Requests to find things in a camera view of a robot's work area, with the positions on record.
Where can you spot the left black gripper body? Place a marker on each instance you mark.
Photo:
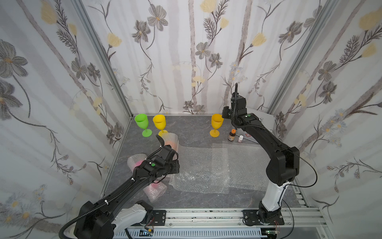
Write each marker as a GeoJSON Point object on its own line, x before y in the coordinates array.
{"type": "Point", "coordinates": [166, 151]}

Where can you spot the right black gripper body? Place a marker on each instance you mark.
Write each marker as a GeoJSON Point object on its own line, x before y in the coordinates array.
{"type": "Point", "coordinates": [236, 101]}

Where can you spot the amber glass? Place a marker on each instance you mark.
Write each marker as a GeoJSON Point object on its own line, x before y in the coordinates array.
{"type": "Point", "coordinates": [216, 122]}

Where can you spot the orange glass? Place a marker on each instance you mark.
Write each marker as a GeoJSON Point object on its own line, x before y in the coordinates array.
{"type": "Point", "coordinates": [171, 139]}

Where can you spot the clear bubble wrap sheet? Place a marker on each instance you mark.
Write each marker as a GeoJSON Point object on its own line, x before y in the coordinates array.
{"type": "Point", "coordinates": [247, 165]}
{"type": "Point", "coordinates": [202, 170]}

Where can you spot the yellow glass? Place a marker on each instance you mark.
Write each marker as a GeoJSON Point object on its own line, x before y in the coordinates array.
{"type": "Point", "coordinates": [160, 124]}

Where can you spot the green plastic wine glass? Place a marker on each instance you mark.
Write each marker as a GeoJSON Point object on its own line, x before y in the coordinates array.
{"type": "Point", "coordinates": [143, 123]}

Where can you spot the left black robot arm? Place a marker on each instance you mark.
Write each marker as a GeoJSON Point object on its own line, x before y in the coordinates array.
{"type": "Point", "coordinates": [97, 221]}

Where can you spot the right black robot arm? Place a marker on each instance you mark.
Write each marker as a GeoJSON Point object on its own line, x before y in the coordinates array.
{"type": "Point", "coordinates": [281, 170]}

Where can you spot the pink glass in bubble wrap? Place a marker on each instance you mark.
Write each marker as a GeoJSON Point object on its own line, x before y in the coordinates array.
{"type": "Point", "coordinates": [153, 191]}

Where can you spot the brown bottle orange cap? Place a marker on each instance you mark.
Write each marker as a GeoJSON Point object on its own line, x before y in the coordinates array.
{"type": "Point", "coordinates": [232, 135]}

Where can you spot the small white bottle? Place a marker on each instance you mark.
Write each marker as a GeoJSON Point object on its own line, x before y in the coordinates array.
{"type": "Point", "coordinates": [240, 139]}

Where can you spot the silver aluminium case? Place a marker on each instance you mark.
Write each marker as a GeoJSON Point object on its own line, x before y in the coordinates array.
{"type": "Point", "coordinates": [267, 120]}

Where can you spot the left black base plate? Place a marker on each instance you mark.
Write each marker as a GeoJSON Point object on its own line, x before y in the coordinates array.
{"type": "Point", "coordinates": [154, 218]}

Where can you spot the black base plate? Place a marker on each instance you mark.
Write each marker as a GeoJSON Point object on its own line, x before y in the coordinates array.
{"type": "Point", "coordinates": [154, 218]}
{"type": "Point", "coordinates": [262, 218]}

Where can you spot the white slotted cable duct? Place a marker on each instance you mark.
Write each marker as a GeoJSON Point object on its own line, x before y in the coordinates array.
{"type": "Point", "coordinates": [190, 233]}

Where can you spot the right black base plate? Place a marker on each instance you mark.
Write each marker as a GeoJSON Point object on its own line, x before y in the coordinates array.
{"type": "Point", "coordinates": [262, 218]}

